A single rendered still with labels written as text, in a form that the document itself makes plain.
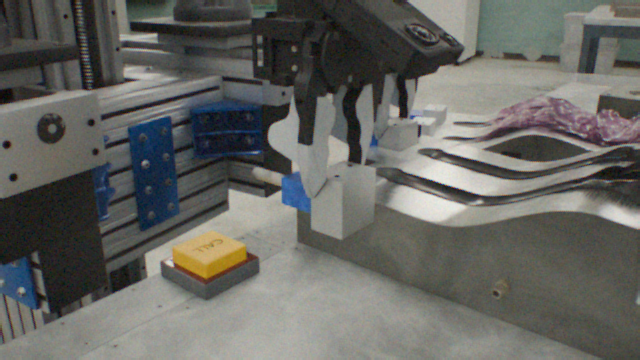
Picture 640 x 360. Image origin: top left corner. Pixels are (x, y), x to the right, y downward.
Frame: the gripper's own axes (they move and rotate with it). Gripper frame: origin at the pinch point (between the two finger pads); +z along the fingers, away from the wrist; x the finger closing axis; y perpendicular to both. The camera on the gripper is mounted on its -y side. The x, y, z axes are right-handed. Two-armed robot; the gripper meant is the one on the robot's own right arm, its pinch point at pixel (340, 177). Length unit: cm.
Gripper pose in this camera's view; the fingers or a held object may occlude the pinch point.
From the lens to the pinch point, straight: 51.0
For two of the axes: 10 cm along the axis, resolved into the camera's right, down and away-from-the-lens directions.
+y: -7.7, -2.3, 6.0
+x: -6.4, 2.7, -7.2
